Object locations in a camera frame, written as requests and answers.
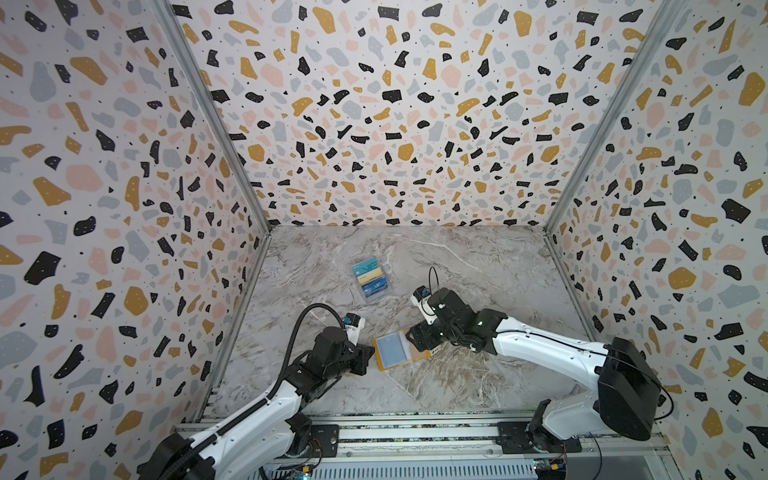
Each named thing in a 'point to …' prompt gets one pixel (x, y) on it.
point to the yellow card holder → (395, 349)
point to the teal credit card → (366, 266)
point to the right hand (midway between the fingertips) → (413, 326)
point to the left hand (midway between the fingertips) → (381, 346)
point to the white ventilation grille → (515, 469)
